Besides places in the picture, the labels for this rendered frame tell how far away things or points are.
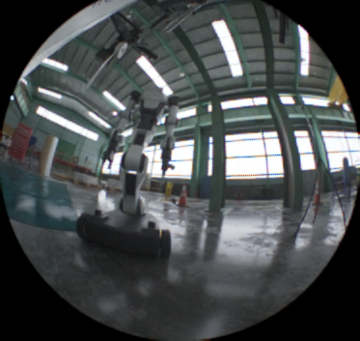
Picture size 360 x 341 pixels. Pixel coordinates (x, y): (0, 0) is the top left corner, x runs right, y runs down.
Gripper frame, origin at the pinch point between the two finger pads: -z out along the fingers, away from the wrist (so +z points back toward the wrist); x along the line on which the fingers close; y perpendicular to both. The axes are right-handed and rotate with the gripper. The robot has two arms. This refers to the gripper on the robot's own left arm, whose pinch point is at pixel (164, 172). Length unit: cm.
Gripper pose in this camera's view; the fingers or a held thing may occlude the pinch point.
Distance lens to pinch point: 81.1
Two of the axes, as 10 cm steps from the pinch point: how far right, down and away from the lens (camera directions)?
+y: 9.7, 1.5, 1.7
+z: 0.6, -8.9, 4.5
